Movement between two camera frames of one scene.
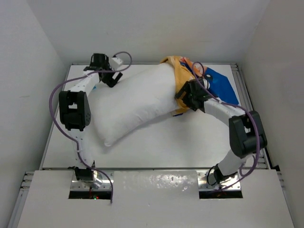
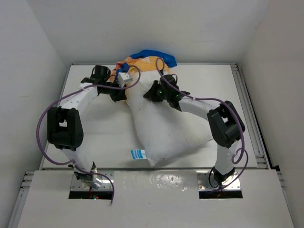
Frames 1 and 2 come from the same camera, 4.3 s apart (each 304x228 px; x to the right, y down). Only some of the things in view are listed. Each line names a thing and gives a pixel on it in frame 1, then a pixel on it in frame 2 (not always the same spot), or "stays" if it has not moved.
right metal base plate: [203, 184] stays
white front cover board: [159, 199] stays
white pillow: [137, 101] to [164, 130]
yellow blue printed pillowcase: [184, 70] to [145, 60]
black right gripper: [186, 87] to [152, 93]
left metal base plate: [79, 185] stays
